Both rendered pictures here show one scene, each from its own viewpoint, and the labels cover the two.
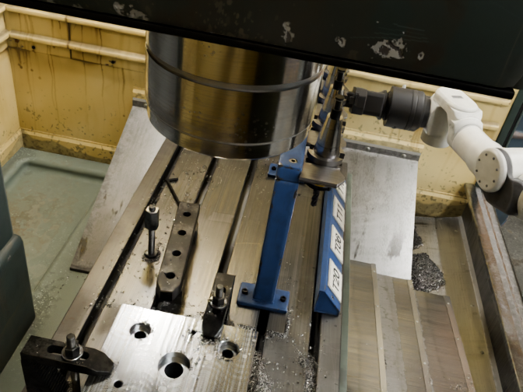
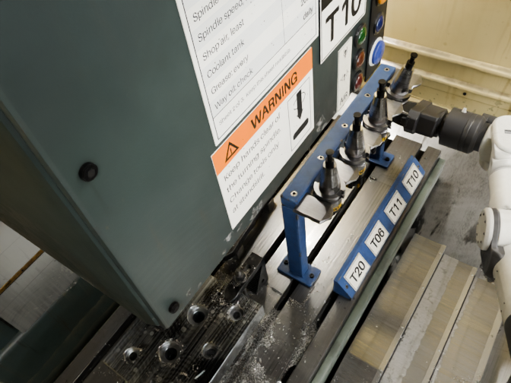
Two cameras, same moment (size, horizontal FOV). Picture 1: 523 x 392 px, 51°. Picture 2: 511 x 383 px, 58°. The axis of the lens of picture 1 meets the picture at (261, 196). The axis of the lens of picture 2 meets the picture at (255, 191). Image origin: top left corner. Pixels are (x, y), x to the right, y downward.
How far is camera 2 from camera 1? 0.51 m
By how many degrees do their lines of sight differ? 32
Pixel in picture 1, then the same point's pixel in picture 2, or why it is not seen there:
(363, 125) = (477, 110)
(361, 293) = (414, 272)
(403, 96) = (456, 121)
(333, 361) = (328, 337)
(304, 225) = (365, 211)
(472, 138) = (500, 184)
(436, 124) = (487, 152)
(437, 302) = (493, 295)
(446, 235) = not seen: outside the picture
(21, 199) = not seen: hidden behind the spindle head
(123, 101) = not seen: hidden behind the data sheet
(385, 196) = (482, 182)
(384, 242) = (465, 226)
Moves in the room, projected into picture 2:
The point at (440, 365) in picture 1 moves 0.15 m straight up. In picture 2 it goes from (458, 356) to (472, 333)
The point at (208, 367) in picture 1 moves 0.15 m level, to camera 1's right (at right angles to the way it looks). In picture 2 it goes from (217, 323) to (275, 356)
